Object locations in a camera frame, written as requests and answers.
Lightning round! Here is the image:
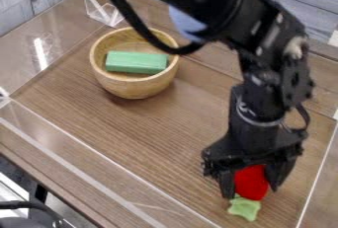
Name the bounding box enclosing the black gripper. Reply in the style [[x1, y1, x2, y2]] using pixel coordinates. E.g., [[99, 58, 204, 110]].
[[200, 85, 309, 199]]

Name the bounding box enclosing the red plush strawberry toy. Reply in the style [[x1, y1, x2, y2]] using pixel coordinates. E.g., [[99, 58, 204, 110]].
[[227, 165, 270, 222]]

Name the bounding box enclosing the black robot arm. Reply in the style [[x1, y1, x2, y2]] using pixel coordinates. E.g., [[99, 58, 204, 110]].
[[162, 0, 314, 199]]

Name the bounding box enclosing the wooden bowl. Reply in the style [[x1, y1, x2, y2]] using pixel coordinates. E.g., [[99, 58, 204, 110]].
[[88, 28, 179, 100]]

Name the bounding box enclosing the green rectangular block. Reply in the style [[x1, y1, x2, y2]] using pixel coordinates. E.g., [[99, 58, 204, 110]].
[[104, 50, 170, 75]]

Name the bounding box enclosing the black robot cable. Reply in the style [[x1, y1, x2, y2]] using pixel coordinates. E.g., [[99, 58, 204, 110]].
[[94, 0, 208, 56]]

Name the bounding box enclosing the clear acrylic corner bracket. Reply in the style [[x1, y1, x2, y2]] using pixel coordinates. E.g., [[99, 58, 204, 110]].
[[84, 0, 124, 28]]

